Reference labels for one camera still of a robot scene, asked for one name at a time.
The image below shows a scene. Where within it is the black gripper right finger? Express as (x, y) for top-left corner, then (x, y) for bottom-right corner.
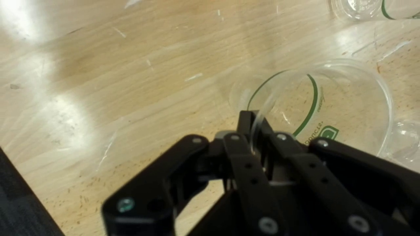
(254, 118), (420, 236)

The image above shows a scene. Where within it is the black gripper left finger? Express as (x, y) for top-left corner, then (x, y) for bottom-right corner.
(101, 111), (286, 236)

